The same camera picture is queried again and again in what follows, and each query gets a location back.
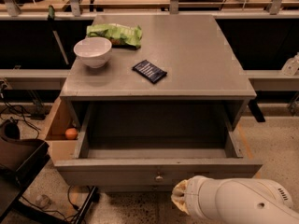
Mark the grey wooden top drawer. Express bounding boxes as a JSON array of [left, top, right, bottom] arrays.
[[56, 102, 263, 191]]

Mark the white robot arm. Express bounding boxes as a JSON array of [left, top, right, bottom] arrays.
[[171, 175, 299, 224]]

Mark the small metal drawer knob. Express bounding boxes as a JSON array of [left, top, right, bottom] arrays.
[[155, 174, 164, 182]]

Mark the orange fruit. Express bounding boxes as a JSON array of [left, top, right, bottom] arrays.
[[64, 128, 78, 140]]

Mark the dark blue snack packet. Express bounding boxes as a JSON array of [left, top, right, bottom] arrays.
[[132, 60, 167, 84]]

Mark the light wooden box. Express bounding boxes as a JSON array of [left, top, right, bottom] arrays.
[[39, 98, 77, 163]]

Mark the grey wooden cabinet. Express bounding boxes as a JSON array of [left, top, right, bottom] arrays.
[[60, 14, 256, 125]]

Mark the black bin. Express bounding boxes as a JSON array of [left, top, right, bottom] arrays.
[[0, 120, 49, 219]]

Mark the white ceramic bowl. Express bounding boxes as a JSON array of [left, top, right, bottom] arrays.
[[74, 37, 112, 68]]

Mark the green chip bag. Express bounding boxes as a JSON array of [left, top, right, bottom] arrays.
[[86, 23, 142, 49]]

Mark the green handled tool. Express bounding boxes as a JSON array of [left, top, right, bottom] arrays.
[[48, 5, 69, 65]]

